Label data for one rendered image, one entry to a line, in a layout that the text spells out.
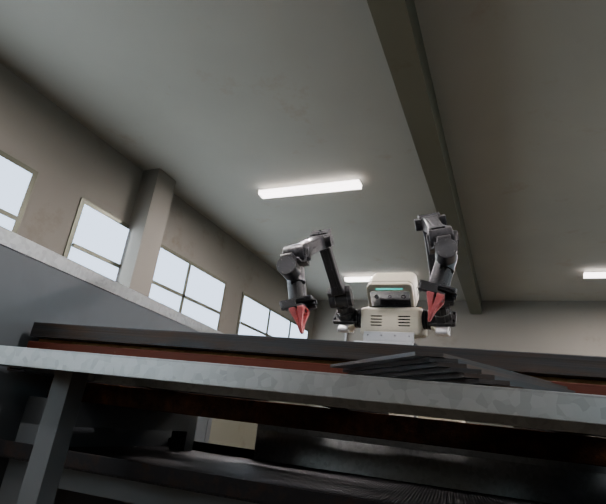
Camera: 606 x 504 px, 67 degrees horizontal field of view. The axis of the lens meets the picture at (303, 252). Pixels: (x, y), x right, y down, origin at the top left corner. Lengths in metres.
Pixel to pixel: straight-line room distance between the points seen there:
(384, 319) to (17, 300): 1.40
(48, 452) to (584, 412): 0.81
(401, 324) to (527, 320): 7.10
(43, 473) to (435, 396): 0.67
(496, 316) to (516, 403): 8.52
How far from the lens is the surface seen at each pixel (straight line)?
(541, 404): 0.60
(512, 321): 9.09
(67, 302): 1.48
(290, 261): 1.33
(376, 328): 2.10
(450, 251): 1.27
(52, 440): 0.96
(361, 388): 0.60
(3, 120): 4.70
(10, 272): 1.36
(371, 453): 1.71
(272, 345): 0.99
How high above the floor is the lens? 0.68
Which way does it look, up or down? 20 degrees up
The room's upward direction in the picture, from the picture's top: 7 degrees clockwise
